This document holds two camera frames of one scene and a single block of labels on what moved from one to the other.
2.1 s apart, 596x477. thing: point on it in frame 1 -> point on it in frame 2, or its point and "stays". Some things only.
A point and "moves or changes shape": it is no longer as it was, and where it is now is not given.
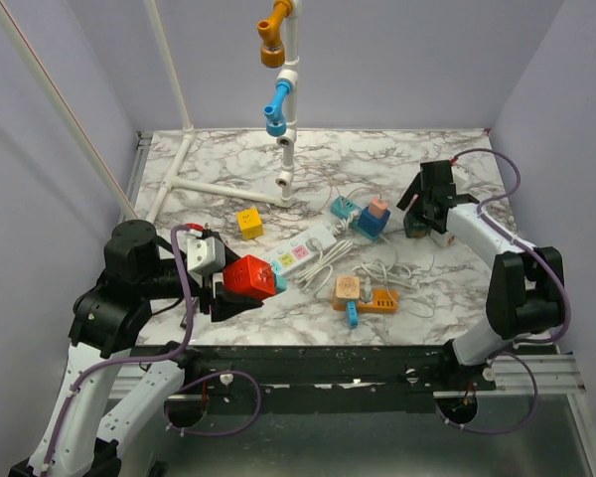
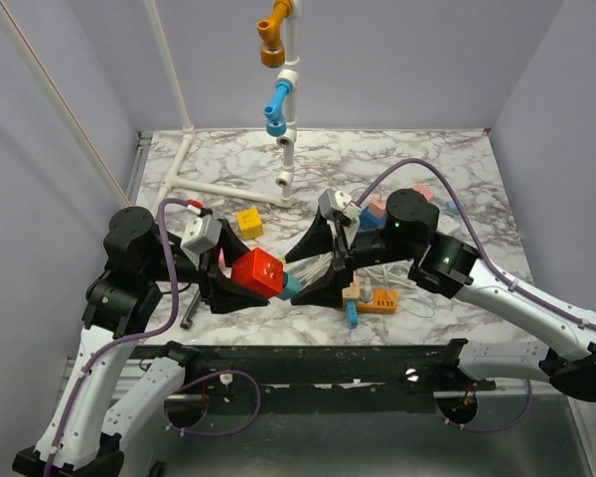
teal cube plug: x=280 y=283 -> x=291 y=285
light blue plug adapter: x=352 y=313 stays
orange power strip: x=383 y=301 stays
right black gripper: x=415 y=189 -> x=327 y=292
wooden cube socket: x=348 y=288 stays
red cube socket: x=249 y=277 moves or changes shape
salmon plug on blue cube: x=377 y=208 stays
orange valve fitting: x=272 y=50 stays
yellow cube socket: x=250 y=224 stays
